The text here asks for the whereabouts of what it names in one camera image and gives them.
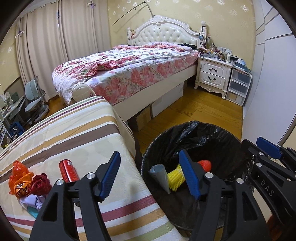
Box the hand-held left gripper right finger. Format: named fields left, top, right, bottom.
left=179, top=149, right=272, bottom=241

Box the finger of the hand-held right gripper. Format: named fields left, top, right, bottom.
left=242, top=139, right=296, bottom=180
left=256, top=137, right=296, bottom=169

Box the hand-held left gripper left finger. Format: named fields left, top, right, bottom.
left=29, top=151, right=121, bottom=241

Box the yellow foam net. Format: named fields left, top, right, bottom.
left=167, top=163, right=185, bottom=192

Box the orange foam net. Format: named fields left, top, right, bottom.
left=198, top=159, right=212, bottom=172

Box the grey paper cone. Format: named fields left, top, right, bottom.
left=149, top=164, right=173, bottom=194

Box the black trash bin with liner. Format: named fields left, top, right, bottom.
left=141, top=120, right=257, bottom=232

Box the red bottle with black cap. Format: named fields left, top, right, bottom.
left=59, top=159, right=80, bottom=183

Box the dark red bag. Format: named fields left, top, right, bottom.
left=29, top=173, right=52, bottom=196

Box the lavender paper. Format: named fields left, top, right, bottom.
left=18, top=193, right=47, bottom=209

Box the orange plastic bag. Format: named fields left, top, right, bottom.
left=9, top=161, right=31, bottom=197

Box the striped bed sheet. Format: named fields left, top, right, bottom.
left=0, top=95, right=190, bottom=241

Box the white wardrobe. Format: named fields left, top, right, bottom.
left=240, top=0, right=296, bottom=149

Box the clear plastic drawer unit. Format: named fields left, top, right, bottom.
left=225, top=67, right=252, bottom=106

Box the cardboard box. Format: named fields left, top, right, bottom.
left=134, top=105, right=152, bottom=132

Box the white storage box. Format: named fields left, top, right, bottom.
left=151, top=82, right=184, bottom=117

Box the teal wrapper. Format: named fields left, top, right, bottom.
left=26, top=205, right=40, bottom=218

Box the white nightstand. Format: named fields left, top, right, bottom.
left=194, top=56, right=233, bottom=100

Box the white volleyball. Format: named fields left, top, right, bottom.
left=71, top=82, right=92, bottom=100

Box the group of small bottles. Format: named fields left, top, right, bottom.
left=201, top=44, right=234, bottom=62

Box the blue storage crate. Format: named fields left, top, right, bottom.
left=9, top=123, right=23, bottom=137

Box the floral quilt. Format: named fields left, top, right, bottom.
left=51, top=42, right=201, bottom=106

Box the light blue desk chair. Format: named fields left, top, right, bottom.
left=23, top=77, right=49, bottom=123

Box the grey study desk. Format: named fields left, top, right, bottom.
left=0, top=93, right=26, bottom=135

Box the white bed with tufted headboard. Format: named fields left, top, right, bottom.
left=51, top=15, right=207, bottom=123

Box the beige curtain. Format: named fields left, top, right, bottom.
left=14, top=0, right=114, bottom=102

